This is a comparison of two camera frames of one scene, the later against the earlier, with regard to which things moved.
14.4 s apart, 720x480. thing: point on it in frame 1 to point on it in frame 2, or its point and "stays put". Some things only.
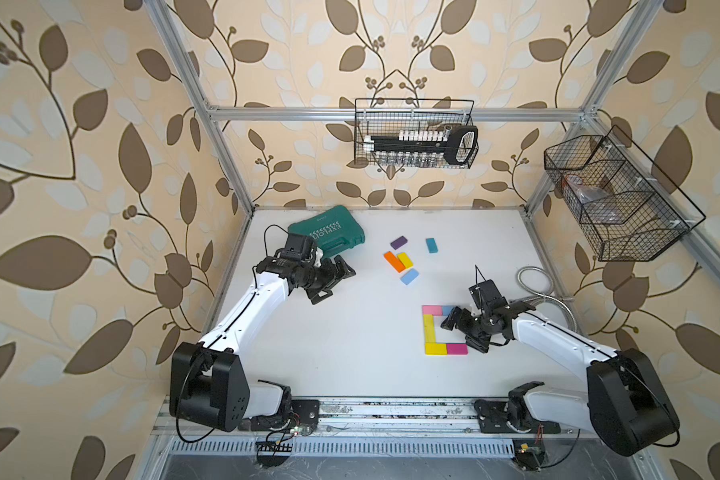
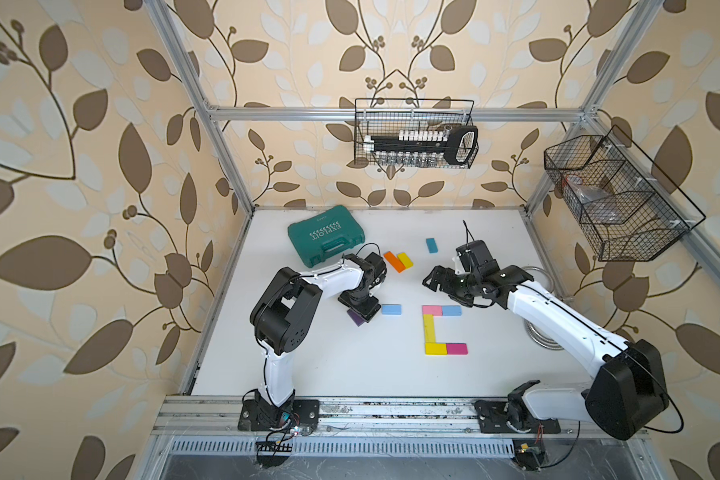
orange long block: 395,263 stays put
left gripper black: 331,277 to 368,312
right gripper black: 480,342 to 444,285
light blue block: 409,276 to 391,309
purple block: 396,244 to 356,317
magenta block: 457,348 stays put
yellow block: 436,349 stays put
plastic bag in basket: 597,204 stays put
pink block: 432,310 stays put
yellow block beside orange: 406,261 stays put
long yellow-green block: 429,328 stays put
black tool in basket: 425,148 stays put
